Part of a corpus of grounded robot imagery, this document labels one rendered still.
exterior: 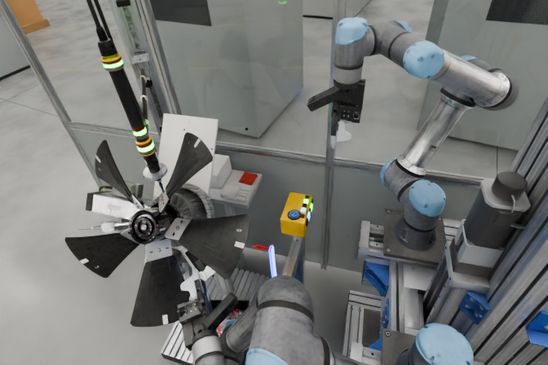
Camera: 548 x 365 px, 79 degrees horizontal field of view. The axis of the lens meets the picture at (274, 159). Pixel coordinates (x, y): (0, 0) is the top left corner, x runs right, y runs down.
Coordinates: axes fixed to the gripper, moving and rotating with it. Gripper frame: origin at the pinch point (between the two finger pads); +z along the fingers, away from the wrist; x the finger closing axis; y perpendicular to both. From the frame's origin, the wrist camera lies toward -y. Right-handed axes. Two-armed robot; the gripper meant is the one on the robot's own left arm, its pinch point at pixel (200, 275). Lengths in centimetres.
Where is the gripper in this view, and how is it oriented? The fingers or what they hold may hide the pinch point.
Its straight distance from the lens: 111.7
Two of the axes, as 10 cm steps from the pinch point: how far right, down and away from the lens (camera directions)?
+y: -9.3, 3.4, -1.6
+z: -3.4, -5.9, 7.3
